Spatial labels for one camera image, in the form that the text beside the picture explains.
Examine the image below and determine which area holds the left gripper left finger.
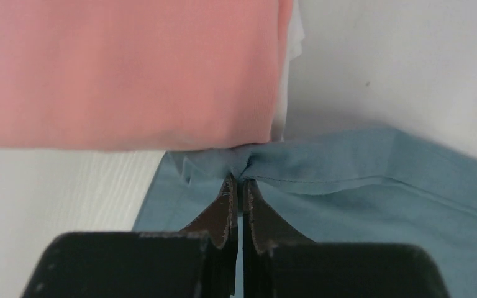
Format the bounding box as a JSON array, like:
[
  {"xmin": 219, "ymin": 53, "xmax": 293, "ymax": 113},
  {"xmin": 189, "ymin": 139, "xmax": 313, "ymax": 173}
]
[{"xmin": 22, "ymin": 175, "xmax": 239, "ymax": 297}]

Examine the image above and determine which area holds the grey-blue t shirt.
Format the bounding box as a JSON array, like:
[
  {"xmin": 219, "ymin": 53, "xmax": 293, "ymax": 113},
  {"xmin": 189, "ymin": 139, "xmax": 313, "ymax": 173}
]
[{"xmin": 134, "ymin": 129, "xmax": 477, "ymax": 297}]

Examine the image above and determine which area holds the folded pink t shirt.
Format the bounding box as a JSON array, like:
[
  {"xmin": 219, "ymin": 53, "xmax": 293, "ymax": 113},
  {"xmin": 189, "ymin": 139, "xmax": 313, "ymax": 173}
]
[{"xmin": 0, "ymin": 1, "xmax": 293, "ymax": 150}]

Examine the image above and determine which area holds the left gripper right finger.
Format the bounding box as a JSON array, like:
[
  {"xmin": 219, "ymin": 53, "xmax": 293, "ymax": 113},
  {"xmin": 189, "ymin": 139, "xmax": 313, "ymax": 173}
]
[{"xmin": 242, "ymin": 179, "xmax": 449, "ymax": 298}]

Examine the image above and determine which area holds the folded white t shirt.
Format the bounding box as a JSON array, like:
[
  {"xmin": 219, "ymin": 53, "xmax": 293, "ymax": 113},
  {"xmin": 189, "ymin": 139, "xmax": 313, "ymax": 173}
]
[{"xmin": 270, "ymin": 0, "xmax": 306, "ymax": 143}]

